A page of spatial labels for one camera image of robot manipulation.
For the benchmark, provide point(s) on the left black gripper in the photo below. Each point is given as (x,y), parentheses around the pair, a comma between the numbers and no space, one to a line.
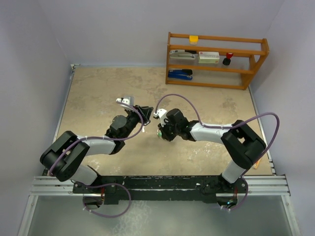
(145,111)

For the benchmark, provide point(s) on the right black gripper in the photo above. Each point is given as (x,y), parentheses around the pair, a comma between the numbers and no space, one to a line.
(164,133)

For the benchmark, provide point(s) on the metal keyring with keys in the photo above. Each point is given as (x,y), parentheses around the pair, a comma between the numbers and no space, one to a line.
(160,132)

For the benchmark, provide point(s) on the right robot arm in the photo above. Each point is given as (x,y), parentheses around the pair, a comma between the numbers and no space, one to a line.
(244,146)

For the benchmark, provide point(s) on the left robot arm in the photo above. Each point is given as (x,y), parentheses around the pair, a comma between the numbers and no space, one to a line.
(64,157)

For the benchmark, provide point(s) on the blue stapler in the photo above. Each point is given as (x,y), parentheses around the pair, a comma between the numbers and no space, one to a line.
(182,74)

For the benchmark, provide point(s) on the grey stapler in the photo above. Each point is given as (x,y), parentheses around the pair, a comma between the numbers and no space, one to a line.
(183,54)

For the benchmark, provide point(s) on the white red box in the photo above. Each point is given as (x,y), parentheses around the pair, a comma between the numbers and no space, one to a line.
(209,57)

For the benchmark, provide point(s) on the wooden shelf rack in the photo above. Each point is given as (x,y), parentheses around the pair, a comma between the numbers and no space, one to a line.
(249,54)

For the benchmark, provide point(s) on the black red bottle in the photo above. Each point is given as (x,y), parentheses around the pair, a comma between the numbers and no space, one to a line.
(227,60)

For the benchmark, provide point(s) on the yellow cap container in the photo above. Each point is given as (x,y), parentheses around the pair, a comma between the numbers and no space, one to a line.
(193,39)

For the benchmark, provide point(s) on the orange key tag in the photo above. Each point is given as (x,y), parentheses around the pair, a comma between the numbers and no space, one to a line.
(256,165)

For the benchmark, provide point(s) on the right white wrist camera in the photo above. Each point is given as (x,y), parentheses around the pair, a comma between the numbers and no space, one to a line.
(161,115)

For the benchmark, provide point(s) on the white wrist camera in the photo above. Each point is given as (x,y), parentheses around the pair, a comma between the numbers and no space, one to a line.
(161,115)
(127,102)

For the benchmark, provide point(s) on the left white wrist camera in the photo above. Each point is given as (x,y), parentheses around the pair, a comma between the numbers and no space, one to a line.
(127,102)

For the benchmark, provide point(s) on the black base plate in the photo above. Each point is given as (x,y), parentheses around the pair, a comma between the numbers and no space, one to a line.
(206,189)

